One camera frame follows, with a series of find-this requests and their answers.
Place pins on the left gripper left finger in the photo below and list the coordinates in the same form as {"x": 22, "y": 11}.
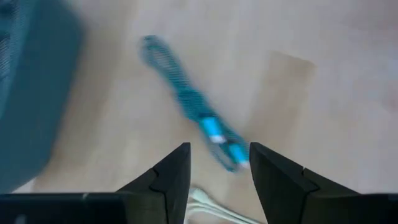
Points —
{"x": 168, "y": 186}

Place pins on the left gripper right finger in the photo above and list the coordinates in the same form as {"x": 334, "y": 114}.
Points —
{"x": 280, "y": 186}

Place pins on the small teal plastic bin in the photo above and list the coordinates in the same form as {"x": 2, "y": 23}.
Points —
{"x": 37, "y": 93}

